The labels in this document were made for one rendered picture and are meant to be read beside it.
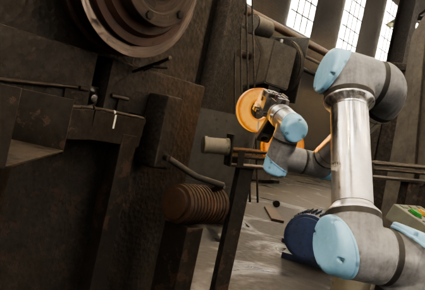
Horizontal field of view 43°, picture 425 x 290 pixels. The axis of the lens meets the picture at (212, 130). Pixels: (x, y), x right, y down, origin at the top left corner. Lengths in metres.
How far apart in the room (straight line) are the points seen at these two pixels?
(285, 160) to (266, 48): 8.02
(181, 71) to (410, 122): 2.34
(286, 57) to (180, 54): 7.85
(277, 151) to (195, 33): 0.66
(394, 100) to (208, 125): 3.02
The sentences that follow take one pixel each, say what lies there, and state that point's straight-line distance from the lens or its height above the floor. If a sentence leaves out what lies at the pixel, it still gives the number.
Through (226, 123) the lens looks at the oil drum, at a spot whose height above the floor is 0.80.
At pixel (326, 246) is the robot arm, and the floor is 0.54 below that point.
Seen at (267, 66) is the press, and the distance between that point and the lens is 9.43.
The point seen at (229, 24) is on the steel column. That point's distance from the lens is 5.95.
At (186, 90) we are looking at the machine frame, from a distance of 1.93.
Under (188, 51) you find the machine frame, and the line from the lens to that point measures 2.00.
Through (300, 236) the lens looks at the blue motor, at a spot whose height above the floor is 0.19.
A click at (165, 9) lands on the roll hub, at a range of 1.59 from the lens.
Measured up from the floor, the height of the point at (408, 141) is 0.93.
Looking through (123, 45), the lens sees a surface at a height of 0.90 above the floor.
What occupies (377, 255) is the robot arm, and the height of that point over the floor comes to 0.55.
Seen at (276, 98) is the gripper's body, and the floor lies 0.86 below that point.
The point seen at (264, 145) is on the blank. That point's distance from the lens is 1.84.
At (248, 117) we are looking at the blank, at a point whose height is 0.79.
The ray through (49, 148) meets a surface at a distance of 1.18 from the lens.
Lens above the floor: 0.72
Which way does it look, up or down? level
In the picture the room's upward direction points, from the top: 12 degrees clockwise
